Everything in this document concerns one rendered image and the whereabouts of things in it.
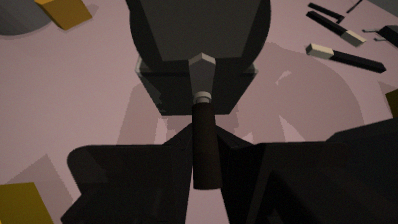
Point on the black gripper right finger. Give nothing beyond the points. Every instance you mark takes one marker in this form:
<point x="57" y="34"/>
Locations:
<point x="245" y="168"/>

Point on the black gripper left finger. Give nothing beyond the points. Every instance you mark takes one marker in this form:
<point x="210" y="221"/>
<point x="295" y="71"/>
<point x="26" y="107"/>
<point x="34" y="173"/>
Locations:
<point x="167" y="166"/>

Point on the dark grey hollow cylinder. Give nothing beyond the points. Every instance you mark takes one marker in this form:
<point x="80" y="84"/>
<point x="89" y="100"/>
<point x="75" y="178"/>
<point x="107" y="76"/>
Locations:
<point x="20" y="17"/>

